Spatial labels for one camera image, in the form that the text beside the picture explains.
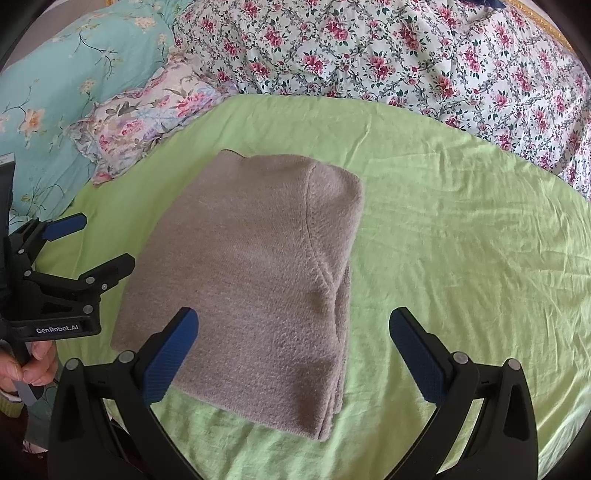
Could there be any teal floral pillow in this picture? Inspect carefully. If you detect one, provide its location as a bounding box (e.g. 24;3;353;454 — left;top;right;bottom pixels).
0;0;178;232

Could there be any beige knit sweater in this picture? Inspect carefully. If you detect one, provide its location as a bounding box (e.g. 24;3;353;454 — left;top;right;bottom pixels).
110;149;365;443

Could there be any white pink floral quilt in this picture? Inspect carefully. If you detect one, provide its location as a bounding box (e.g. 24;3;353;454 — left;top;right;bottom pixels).
172;0;591;201

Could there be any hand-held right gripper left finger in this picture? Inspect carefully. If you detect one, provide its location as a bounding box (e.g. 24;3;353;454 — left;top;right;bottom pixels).
46;307;200;480

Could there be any ruffled pastel floral pillow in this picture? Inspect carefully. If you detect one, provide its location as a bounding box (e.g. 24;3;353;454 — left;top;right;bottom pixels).
69;59;232;186

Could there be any person's left hand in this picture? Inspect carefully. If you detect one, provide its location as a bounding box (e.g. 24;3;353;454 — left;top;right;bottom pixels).
0;339;60;403

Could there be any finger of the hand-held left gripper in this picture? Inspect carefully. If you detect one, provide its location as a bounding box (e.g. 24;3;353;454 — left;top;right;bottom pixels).
23;252;136;305
13;212;88;269

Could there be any golden bed frame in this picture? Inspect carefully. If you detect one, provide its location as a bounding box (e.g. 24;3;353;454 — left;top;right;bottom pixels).
508;0;578;51

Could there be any light green bedsheet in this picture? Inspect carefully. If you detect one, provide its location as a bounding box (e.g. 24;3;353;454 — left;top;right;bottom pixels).
34;93;591;480

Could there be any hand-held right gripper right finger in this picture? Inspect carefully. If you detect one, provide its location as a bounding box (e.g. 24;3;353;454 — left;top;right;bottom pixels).
389;307;539;480

